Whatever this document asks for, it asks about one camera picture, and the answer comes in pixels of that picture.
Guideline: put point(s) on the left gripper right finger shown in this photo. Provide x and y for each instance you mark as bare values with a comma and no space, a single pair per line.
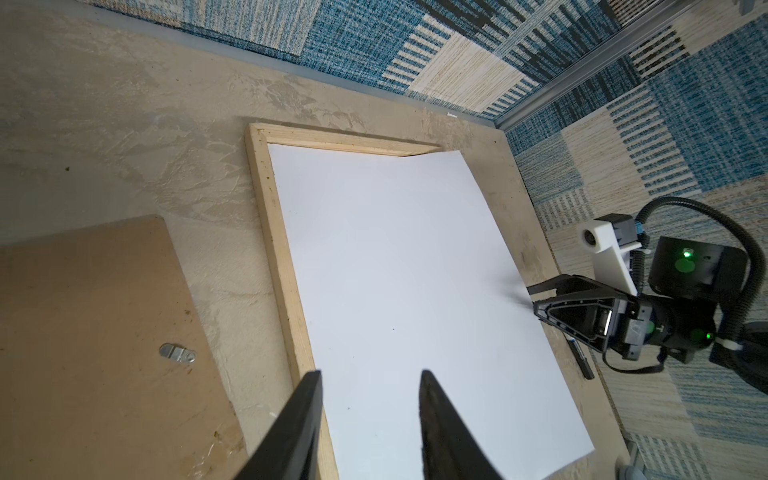
449,451

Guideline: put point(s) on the black marker pen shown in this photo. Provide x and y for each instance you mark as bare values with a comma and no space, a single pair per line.
580,358

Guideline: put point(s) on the grey blue padded object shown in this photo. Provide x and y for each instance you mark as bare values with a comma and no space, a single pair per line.
634,471

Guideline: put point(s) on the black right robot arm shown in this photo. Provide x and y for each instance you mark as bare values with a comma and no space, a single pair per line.
701,294

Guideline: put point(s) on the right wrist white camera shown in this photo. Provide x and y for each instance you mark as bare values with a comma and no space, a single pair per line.
609,240

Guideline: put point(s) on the brown cardboard backing board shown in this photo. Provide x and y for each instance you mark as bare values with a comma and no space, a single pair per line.
106,371

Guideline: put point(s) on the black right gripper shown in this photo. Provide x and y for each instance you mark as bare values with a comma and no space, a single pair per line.
680,327

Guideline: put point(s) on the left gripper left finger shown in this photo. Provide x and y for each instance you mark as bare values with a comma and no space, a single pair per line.
290,448

